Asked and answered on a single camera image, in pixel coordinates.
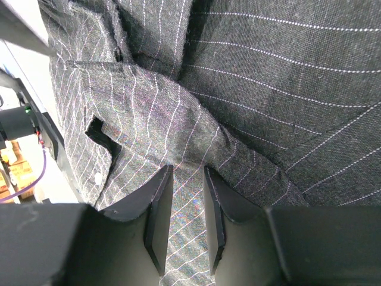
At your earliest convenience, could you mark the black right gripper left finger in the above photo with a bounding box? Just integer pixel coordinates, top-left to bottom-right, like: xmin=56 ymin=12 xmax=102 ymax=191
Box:
xmin=1 ymin=165 xmax=173 ymax=285

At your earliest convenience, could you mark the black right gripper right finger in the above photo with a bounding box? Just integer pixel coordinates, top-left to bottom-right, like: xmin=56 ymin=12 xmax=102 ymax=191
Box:
xmin=203 ymin=167 xmax=380 ymax=285

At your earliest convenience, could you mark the dark pinstriped long sleeve shirt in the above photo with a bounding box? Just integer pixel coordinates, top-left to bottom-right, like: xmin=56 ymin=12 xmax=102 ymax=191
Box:
xmin=38 ymin=1 xmax=380 ymax=285

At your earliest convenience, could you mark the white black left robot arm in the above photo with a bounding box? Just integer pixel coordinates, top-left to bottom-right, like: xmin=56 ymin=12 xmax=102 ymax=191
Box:
xmin=1 ymin=70 xmax=63 ymax=160

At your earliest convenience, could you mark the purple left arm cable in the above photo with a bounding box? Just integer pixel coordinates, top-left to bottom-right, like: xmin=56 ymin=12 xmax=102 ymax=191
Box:
xmin=0 ymin=150 xmax=48 ymax=202

